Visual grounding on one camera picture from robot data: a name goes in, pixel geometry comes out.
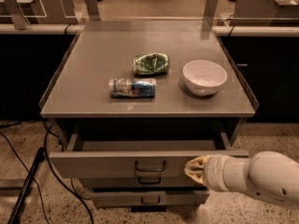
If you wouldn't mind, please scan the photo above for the green crushed can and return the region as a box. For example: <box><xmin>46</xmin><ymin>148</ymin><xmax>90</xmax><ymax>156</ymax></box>
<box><xmin>133</xmin><ymin>53</ymin><xmax>170</xmax><ymax>77</ymax></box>

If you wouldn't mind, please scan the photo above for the white ceramic bowl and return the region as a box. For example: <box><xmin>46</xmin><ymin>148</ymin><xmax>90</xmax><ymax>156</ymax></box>
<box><xmin>182</xmin><ymin>60</ymin><xmax>227</xmax><ymax>96</ymax></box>

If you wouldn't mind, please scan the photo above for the grey middle drawer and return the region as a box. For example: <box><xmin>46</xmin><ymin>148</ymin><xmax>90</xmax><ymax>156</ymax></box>
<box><xmin>80</xmin><ymin>177</ymin><xmax>198</xmax><ymax>189</ymax></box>

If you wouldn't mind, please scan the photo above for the blue silver crushed can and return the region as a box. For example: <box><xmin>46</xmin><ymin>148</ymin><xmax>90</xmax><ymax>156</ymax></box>
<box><xmin>109</xmin><ymin>78</ymin><xmax>156</xmax><ymax>98</ymax></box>

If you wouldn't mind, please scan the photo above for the black bar on floor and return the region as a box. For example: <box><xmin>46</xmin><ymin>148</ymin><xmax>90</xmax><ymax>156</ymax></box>
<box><xmin>7</xmin><ymin>147</ymin><xmax>45</xmax><ymax>224</ymax></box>

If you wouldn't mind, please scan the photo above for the grey post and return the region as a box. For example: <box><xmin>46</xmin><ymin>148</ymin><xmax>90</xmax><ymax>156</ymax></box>
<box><xmin>85</xmin><ymin>0</ymin><xmax>100</xmax><ymax>21</ymax></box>
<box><xmin>4</xmin><ymin>0</ymin><xmax>28</xmax><ymax>30</ymax></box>
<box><xmin>204</xmin><ymin>0</ymin><xmax>219</xmax><ymax>20</ymax></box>

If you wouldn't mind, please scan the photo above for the grey post right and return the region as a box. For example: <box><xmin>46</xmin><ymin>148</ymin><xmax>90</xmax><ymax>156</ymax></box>
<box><xmin>204</xmin><ymin>0</ymin><xmax>219</xmax><ymax>20</ymax></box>

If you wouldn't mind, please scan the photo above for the grey top drawer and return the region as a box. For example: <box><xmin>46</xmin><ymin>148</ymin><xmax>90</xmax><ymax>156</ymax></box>
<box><xmin>50</xmin><ymin>133</ymin><xmax>249</xmax><ymax>179</ymax></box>

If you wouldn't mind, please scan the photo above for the grey bottom drawer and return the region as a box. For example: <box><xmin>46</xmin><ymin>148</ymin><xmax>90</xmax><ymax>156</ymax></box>
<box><xmin>91</xmin><ymin>189</ymin><xmax>209</xmax><ymax>208</ymax></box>

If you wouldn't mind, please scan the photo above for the grey post left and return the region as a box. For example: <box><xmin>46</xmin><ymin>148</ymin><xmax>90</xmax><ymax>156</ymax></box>
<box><xmin>4</xmin><ymin>0</ymin><xmax>28</xmax><ymax>30</ymax></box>

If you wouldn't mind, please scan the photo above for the grey drawer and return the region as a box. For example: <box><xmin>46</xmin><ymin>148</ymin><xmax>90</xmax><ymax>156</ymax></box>
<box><xmin>80</xmin><ymin>177</ymin><xmax>198</xmax><ymax>189</ymax></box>
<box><xmin>91</xmin><ymin>189</ymin><xmax>209</xmax><ymax>208</ymax></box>
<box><xmin>50</xmin><ymin>133</ymin><xmax>249</xmax><ymax>179</ymax></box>

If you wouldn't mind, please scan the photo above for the long white rail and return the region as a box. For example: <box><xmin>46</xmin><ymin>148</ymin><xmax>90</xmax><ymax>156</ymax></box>
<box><xmin>0</xmin><ymin>24</ymin><xmax>299</xmax><ymax>37</ymax></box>

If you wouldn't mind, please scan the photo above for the grey post middle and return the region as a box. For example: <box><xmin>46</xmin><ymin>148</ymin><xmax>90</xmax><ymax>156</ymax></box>
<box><xmin>85</xmin><ymin>0</ymin><xmax>100</xmax><ymax>21</ymax></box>

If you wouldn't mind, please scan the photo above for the grey drawer cabinet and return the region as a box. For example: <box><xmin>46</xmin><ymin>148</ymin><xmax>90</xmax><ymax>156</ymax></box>
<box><xmin>38</xmin><ymin>19</ymin><xmax>259</xmax><ymax>147</ymax></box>

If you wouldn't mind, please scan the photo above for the black floor cable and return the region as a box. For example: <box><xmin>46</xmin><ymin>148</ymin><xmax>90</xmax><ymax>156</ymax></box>
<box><xmin>0</xmin><ymin>120</ymin><xmax>95</xmax><ymax>224</ymax></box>

